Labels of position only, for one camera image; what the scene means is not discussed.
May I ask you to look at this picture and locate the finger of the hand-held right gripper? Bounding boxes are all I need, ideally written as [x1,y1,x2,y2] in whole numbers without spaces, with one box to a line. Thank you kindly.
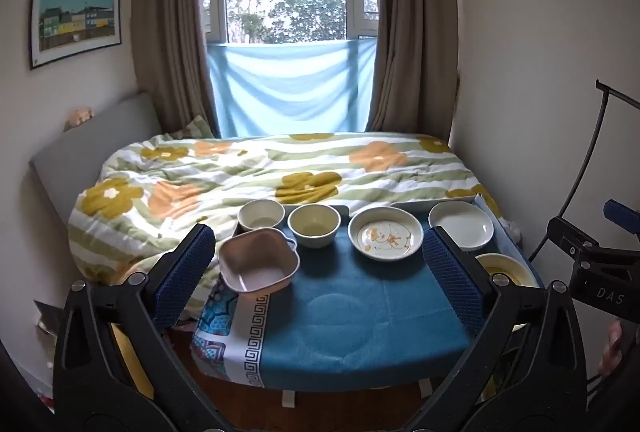
[547,217,640,328]
[603,199,640,233]

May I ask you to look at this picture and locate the grey headboard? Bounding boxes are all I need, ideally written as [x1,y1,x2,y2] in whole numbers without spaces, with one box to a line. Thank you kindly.
[29,92,163,233]

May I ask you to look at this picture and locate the grey flat box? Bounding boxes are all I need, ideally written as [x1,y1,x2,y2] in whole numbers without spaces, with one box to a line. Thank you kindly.
[34,299,64,335]

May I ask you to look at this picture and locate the small stuffed toy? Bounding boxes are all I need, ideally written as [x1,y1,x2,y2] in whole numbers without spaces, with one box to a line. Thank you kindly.
[65,108,95,130]

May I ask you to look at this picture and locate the yellow plate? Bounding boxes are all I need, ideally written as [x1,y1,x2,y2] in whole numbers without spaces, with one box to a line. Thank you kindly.
[474,253,532,333]

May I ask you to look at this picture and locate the green striped pillow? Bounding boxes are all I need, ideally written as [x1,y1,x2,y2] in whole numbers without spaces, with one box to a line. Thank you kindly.
[167,114,217,141]

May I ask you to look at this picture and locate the patterned cream plate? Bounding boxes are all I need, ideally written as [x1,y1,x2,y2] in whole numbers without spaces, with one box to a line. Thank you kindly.
[347,206,425,261]

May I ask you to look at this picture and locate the black curved stand rod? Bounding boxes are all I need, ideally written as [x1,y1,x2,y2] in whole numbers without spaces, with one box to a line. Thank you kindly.
[530,80,640,263]

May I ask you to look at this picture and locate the teal patterned tablecloth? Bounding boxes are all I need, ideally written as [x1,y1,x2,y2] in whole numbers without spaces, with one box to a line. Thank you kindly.
[192,207,543,388]

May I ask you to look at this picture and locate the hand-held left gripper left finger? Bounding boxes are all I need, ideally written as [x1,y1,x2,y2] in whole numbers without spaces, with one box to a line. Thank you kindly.
[52,224,236,432]

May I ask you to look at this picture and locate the framed wall picture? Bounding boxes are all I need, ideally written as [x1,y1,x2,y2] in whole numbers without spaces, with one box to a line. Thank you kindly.
[29,0,122,71]

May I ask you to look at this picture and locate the cream round bowl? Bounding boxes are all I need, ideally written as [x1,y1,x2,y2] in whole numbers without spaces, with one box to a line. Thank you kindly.
[287,204,341,249]

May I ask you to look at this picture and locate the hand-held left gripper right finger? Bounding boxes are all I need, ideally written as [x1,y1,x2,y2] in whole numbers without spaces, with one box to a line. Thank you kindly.
[405,227,590,432]

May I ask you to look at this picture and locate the yellow box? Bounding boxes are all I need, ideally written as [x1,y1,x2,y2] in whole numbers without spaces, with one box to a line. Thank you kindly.
[107,319,156,400]

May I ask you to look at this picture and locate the person's right hand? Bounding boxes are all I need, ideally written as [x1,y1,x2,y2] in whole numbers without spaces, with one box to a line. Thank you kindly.
[597,319,627,376]

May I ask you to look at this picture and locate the floral striped duvet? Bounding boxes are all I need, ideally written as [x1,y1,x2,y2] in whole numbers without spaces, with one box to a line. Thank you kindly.
[67,132,501,287]

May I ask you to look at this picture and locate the white round bowl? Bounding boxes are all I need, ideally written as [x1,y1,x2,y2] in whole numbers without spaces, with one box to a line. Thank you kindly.
[237,198,286,233]

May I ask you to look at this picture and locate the plain white plate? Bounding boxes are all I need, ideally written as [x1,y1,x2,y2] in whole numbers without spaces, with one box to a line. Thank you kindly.
[428,201,495,249]

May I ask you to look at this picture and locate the light blue window cloth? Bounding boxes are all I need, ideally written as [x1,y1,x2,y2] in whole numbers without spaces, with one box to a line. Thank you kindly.
[206,36,377,139]

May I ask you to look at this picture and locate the pink square bowl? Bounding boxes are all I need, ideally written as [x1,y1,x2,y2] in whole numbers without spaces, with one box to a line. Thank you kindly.
[217,228,301,295]

